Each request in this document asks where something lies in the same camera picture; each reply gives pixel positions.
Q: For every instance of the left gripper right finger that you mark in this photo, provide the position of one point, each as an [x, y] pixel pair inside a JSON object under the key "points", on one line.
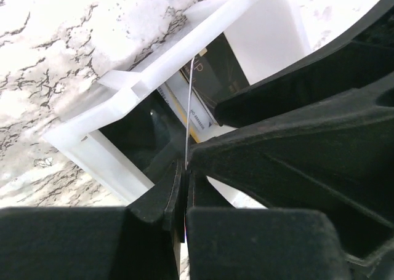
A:
{"points": [[229, 243]]}

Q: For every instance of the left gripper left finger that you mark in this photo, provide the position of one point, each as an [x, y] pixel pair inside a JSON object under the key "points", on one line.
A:
{"points": [[138, 241]]}

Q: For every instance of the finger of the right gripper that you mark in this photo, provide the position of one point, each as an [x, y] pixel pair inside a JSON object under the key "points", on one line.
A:
{"points": [[335, 156], [358, 57]]}

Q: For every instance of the credit cards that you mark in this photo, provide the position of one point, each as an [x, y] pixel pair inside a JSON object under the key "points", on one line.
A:
{"points": [[216, 76]]}

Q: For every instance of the white magnetic stripe card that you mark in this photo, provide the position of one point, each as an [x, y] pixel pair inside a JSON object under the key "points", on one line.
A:
{"points": [[190, 89]]}

